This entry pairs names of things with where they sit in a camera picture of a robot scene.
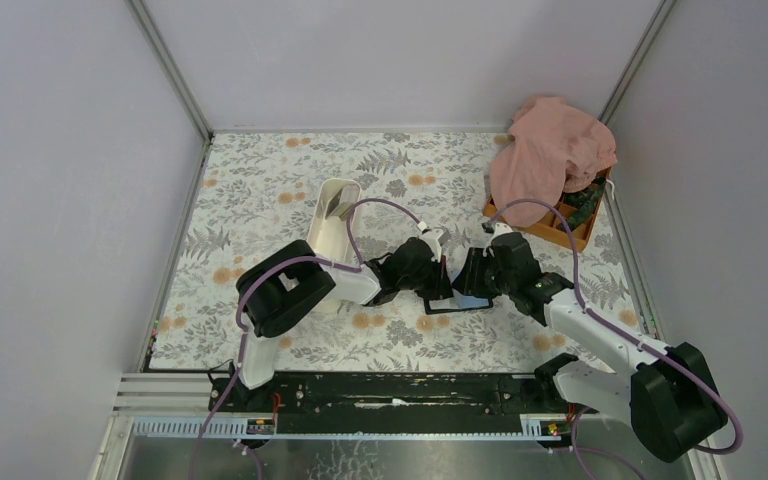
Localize cream plastic oblong tray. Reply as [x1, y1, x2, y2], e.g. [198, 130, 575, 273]
[306, 178, 362, 274]

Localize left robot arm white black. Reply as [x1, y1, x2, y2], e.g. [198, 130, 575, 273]
[235, 237, 453, 390]

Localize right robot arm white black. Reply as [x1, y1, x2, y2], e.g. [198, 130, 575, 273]
[453, 232, 729, 462]

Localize wooden organizer box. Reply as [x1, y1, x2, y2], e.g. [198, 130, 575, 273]
[510, 168, 611, 253]

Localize pink cloth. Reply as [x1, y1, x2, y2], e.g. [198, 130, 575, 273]
[489, 95, 618, 227]

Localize floral patterned table mat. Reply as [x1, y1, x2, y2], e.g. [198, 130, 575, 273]
[150, 131, 654, 374]

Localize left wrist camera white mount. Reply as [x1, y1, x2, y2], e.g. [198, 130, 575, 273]
[419, 227, 450, 263]

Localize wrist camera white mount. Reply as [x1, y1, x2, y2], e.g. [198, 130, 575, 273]
[419, 227, 450, 263]
[482, 222, 515, 246]

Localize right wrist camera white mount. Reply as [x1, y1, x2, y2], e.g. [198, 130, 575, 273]
[482, 222, 515, 246]

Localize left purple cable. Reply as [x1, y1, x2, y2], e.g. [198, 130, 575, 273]
[187, 197, 430, 480]

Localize purple cable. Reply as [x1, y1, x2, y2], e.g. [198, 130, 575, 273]
[483, 198, 744, 480]
[187, 197, 430, 480]

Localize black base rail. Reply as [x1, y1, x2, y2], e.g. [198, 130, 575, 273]
[208, 371, 581, 436]

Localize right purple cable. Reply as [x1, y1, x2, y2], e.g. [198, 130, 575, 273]
[483, 198, 744, 480]

